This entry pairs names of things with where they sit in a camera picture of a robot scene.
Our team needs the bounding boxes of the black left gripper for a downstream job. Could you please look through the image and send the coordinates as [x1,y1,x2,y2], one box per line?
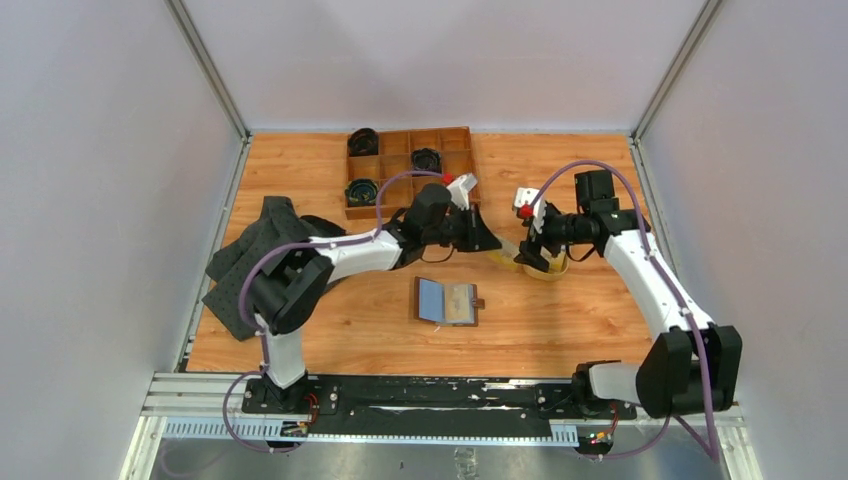
[422,203,502,253]

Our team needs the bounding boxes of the yellow oval card tray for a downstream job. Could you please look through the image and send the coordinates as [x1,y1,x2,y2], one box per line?
[486,238,570,283]

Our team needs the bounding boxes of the brown leather card holder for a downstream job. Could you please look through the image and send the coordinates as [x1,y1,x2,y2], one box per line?
[411,277,485,327]

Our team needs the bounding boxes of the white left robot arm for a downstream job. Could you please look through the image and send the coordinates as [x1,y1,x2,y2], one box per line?
[237,183,502,413]

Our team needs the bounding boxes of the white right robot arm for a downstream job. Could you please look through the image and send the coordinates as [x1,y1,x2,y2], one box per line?
[513,169,743,418]

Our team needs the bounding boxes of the black coiled belt middle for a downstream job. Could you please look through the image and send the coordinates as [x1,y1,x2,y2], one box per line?
[410,148,442,174]

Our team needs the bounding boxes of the wooden compartment tray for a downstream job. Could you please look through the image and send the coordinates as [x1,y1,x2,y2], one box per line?
[343,126,478,220]

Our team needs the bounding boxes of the black-green coiled belt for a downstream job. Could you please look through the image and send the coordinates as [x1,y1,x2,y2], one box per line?
[345,178,380,208]

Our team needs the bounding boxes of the black coiled belt top-left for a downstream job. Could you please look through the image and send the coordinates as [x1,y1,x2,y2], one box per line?
[347,127,379,157]

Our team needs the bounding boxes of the dark grey dotted cloth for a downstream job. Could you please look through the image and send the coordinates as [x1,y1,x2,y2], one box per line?
[202,196,347,341]

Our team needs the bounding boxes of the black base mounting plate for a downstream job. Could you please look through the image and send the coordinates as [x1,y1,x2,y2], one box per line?
[239,374,637,440]

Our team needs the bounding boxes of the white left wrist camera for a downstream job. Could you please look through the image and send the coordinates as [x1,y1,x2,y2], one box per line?
[446,173,478,210]

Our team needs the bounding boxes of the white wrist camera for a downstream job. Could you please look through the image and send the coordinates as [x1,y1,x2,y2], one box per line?
[513,187,547,238]
[446,173,478,210]

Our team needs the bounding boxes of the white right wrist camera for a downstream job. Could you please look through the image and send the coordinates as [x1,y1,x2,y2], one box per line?
[513,187,547,238]

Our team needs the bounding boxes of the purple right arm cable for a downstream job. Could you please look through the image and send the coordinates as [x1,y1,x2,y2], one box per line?
[526,160,721,463]

